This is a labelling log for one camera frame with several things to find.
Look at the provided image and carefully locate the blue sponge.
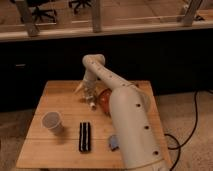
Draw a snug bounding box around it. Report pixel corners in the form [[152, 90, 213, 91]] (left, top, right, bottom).
[[108, 135, 119, 151]]

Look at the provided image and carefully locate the orange ceramic bowl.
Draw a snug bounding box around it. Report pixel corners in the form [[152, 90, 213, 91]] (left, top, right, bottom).
[[98, 89, 112, 115]]

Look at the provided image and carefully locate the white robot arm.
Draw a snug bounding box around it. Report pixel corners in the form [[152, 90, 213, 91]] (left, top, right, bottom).
[[75, 54, 169, 171]]

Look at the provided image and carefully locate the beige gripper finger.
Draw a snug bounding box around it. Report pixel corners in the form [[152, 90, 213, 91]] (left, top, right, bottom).
[[74, 82, 84, 94]]

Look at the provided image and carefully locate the grey plastic cup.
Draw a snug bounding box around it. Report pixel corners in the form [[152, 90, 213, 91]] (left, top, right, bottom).
[[42, 111, 63, 135]]

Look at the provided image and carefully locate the wooden railing beam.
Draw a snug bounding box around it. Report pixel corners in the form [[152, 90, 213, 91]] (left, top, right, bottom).
[[0, 20, 213, 42]]

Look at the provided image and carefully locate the black white striped block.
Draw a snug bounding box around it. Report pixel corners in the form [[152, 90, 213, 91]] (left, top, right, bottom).
[[79, 122, 91, 153]]

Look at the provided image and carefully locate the clear plastic bottle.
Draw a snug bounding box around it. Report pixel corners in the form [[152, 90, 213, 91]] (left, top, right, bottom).
[[84, 88, 96, 110]]

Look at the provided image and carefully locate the black cable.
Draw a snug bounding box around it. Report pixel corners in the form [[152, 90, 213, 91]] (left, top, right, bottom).
[[163, 89, 200, 171]]

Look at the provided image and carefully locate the black office chair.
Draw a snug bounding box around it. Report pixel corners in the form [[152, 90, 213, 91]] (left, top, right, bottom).
[[26, 0, 57, 22]]

